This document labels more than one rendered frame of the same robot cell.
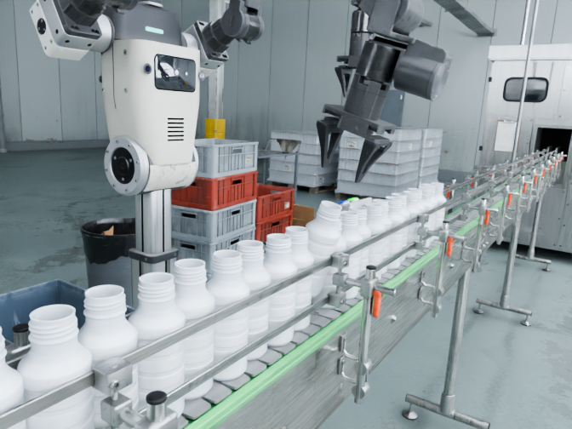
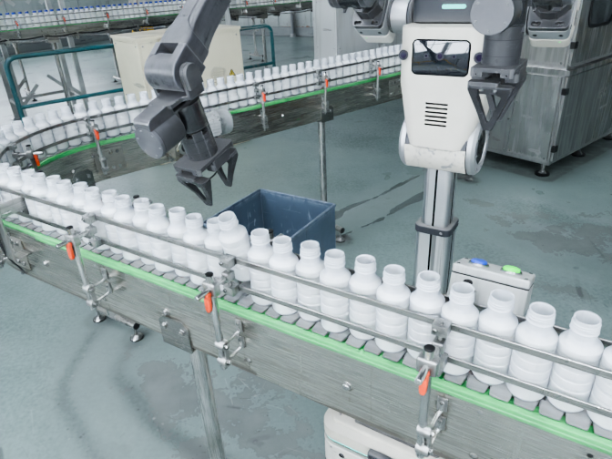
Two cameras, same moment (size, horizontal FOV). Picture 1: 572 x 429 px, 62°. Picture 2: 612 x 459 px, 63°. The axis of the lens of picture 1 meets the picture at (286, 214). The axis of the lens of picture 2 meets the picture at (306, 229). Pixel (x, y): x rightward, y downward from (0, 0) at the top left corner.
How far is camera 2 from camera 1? 139 cm
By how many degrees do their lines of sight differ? 85
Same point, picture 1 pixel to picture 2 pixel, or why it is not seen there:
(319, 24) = not seen: outside the picture
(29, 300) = (316, 208)
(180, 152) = (440, 138)
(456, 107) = not seen: outside the picture
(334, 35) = not seen: outside the picture
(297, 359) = (185, 292)
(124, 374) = (86, 219)
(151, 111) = (408, 94)
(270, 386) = (165, 289)
